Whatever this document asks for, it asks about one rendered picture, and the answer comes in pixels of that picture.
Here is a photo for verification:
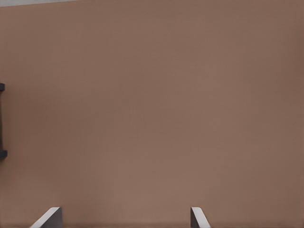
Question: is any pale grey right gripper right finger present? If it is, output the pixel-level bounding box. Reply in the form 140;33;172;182
190;206;211;228

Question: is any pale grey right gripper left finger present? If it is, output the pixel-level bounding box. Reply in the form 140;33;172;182
29;206;63;228

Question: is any black shoe rack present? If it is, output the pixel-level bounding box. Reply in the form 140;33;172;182
0;82;8;160

